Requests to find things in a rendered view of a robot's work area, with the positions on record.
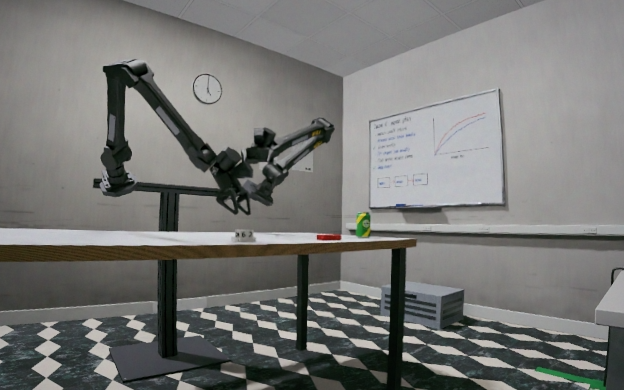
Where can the green and yellow drink can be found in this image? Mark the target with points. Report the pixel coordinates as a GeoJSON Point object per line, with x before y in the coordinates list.
{"type": "Point", "coordinates": [363, 221]}

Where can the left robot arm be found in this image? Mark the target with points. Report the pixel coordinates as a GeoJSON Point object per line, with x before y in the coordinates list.
{"type": "Point", "coordinates": [319, 132]}

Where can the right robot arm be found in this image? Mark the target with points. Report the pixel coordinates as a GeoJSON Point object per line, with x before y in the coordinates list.
{"type": "Point", "coordinates": [137, 74]}

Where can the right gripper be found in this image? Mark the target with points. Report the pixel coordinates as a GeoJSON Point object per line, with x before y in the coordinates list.
{"type": "Point", "coordinates": [234, 189]}

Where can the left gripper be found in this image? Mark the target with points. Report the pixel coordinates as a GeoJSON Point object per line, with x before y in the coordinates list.
{"type": "Point", "coordinates": [255, 155]}

